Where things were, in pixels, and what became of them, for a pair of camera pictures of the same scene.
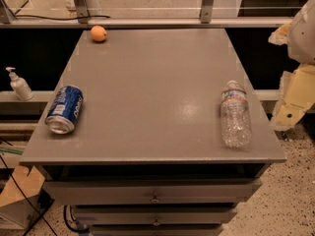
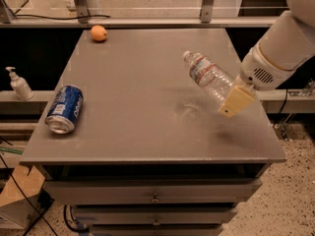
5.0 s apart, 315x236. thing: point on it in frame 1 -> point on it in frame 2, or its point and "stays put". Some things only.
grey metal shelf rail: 150,22 stays put
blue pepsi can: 64,109 stays put
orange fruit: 98,33 stays put
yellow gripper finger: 297,96 -> 257,73
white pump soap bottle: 20,86 stays put
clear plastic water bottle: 235,116 -> 208,75
